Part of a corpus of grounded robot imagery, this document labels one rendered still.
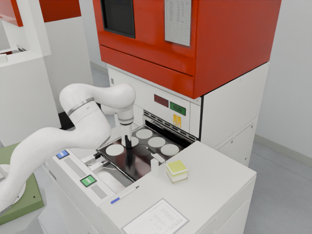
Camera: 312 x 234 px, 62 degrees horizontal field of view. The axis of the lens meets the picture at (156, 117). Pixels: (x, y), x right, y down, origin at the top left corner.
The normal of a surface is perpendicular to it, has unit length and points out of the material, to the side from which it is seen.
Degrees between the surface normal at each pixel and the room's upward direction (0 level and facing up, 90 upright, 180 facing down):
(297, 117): 90
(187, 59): 90
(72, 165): 0
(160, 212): 0
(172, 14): 90
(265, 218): 0
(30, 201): 48
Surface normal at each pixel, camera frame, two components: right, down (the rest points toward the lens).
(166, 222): -0.03, -0.85
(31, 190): 0.36, -0.25
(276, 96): -0.73, 0.37
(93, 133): 0.13, -0.06
